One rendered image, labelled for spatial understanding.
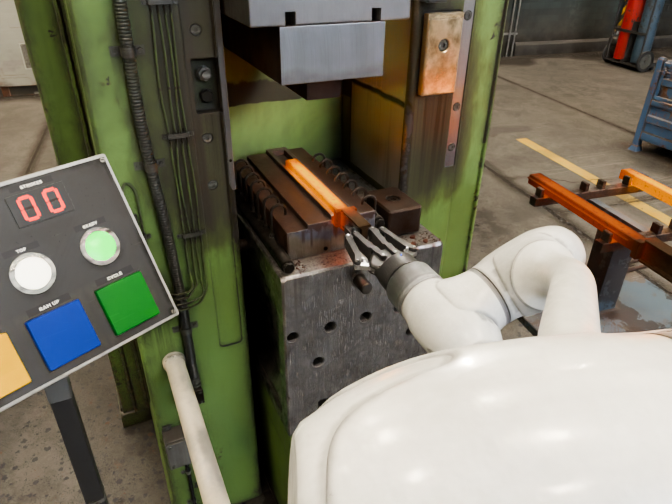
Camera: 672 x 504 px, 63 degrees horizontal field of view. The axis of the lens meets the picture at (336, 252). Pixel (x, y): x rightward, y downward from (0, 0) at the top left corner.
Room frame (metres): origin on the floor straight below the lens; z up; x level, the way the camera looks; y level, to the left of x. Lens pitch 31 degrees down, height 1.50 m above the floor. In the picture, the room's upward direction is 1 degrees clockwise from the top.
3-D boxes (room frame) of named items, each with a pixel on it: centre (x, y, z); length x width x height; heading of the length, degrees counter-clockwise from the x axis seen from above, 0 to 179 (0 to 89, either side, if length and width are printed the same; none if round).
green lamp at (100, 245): (0.70, 0.35, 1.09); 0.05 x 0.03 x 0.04; 115
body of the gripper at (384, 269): (0.82, -0.10, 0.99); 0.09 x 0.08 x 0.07; 25
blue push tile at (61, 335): (0.60, 0.38, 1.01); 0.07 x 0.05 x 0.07; 140
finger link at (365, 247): (0.87, -0.06, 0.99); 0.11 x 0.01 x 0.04; 30
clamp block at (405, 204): (1.12, -0.13, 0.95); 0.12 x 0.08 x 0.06; 25
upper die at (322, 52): (1.18, 0.10, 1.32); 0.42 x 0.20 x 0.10; 25
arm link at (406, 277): (0.75, -0.13, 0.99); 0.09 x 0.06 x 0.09; 115
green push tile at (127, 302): (0.68, 0.32, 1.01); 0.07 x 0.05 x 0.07; 140
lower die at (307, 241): (1.18, 0.10, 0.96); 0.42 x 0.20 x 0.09; 25
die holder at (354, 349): (1.22, 0.05, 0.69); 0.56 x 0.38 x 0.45; 25
